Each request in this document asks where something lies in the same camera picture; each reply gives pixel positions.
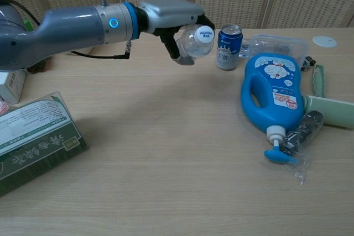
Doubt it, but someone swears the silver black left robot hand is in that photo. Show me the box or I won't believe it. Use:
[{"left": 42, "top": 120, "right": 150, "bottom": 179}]
[{"left": 136, "top": 0, "right": 216, "bottom": 66}]

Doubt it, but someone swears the clear plastic water bottle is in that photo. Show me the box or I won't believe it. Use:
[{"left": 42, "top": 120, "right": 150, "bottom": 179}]
[{"left": 176, "top": 24, "right": 216, "bottom": 60}]

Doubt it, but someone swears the blue milk drink can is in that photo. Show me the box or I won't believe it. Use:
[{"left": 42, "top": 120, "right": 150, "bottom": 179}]
[{"left": 216, "top": 24, "right": 244, "bottom": 71}]

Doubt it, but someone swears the clear plastic lidded container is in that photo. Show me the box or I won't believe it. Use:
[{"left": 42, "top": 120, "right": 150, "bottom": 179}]
[{"left": 240, "top": 33, "right": 309, "bottom": 67}]

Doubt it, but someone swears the blue pump detergent bottle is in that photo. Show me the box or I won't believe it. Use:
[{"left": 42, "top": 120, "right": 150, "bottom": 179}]
[{"left": 240, "top": 53, "right": 305, "bottom": 164}]

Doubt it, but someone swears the small black connector part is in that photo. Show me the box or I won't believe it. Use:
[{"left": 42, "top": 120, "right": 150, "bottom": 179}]
[{"left": 301, "top": 56, "right": 316, "bottom": 73}]

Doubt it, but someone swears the white round table cap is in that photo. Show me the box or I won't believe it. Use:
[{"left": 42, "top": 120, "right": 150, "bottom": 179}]
[{"left": 313, "top": 35, "right": 339, "bottom": 48}]

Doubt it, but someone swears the white cardboard box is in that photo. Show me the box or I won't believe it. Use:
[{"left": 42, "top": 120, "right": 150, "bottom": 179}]
[{"left": 0, "top": 70, "right": 27, "bottom": 104}]

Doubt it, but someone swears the black item in plastic bag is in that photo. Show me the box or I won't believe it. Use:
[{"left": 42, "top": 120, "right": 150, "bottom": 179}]
[{"left": 279, "top": 110, "right": 325, "bottom": 186}]

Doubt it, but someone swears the pale green lint roller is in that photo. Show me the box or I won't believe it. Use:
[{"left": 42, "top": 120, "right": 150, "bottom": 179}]
[{"left": 301, "top": 64, "right": 354, "bottom": 130}]

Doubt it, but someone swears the green tea box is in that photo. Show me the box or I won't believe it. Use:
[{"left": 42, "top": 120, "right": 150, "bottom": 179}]
[{"left": 0, "top": 91, "right": 91, "bottom": 198}]

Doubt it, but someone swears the pink packet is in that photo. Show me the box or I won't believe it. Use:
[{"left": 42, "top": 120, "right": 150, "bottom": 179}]
[{"left": 0, "top": 101, "right": 14, "bottom": 116}]

